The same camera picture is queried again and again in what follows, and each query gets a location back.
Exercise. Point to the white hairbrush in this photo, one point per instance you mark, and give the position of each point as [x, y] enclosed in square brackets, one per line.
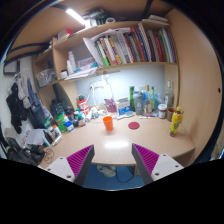
[125, 115]

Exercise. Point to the orange plastic cup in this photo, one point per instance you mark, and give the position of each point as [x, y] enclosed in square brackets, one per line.
[108, 122]

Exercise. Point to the grey shaker bottle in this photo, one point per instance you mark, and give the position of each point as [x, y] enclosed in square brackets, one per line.
[137, 101]

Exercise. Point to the red and white canister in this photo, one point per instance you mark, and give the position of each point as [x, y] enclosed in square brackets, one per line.
[83, 106]

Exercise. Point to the dark green bottle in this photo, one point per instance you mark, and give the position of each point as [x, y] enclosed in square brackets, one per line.
[132, 96]

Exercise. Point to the wooden shelf unit with books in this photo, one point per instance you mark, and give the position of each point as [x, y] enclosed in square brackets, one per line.
[83, 36]

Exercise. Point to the clear glass bottle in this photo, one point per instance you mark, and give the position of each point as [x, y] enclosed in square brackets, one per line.
[169, 95]

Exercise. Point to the white-lidded jar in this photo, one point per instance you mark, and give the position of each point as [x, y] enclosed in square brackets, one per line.
[162, 111]

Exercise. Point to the pink pouch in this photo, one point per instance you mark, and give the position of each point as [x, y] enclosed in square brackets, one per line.
[110, 105]

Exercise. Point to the yellow drink bottle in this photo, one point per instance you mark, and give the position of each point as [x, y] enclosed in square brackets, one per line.
[176, 121]

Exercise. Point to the white blue-capped bottle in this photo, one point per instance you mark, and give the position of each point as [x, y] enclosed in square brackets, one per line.
[69, 126]

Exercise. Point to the ceiling light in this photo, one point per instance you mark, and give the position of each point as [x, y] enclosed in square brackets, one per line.
[75, 16]

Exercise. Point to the slender green-capped bottle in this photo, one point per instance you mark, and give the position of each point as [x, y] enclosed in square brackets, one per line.
[152, 98]

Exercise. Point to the black box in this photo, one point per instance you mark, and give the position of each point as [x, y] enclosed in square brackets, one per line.
[56, 107]

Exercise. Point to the hanging clothes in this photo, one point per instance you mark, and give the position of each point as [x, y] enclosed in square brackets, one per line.
[20, 103]

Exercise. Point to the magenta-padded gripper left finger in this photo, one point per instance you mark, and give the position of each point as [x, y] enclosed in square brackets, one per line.
[78, 160]

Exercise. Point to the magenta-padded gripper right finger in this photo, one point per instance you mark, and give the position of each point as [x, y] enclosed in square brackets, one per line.
[148, 158]

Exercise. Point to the white wall socket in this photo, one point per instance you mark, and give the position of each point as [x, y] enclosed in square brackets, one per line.
[95, 86]

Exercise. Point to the flat round red coaster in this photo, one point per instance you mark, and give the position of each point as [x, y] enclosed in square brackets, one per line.
[133, 125]

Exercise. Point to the blue and white carton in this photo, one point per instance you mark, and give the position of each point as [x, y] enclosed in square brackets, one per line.
[122, 106]

